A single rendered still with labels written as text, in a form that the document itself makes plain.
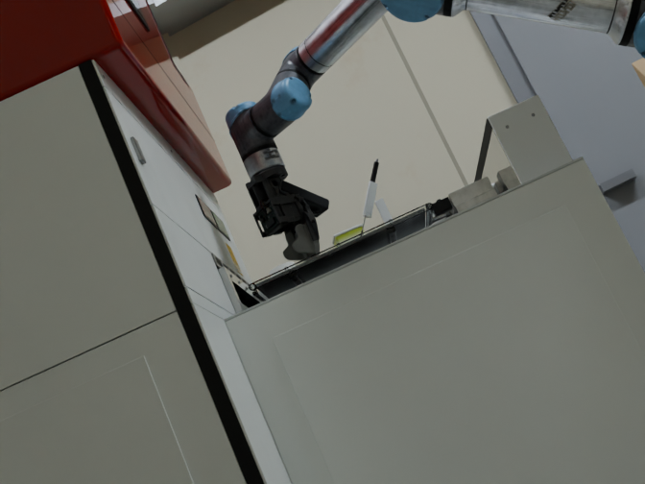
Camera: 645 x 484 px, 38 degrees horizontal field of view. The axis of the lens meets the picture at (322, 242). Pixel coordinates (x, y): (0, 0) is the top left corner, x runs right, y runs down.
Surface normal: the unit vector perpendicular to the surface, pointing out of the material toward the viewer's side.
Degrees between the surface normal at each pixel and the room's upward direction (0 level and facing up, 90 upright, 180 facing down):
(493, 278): 90
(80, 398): 90
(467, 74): 90
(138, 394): 90
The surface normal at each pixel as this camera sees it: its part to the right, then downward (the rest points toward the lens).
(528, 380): -0.11, -0.20
